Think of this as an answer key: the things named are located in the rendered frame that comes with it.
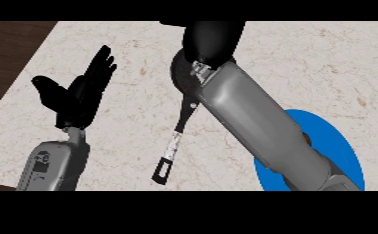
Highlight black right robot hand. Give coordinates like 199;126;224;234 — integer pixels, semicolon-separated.
159;21;247;70

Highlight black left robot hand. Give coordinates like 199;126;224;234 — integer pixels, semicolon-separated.
32;44;119;130

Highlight black frying pan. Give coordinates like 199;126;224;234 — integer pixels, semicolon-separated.
151;49;240;186

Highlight blue plate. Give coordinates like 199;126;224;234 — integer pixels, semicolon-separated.
253;108;367;192

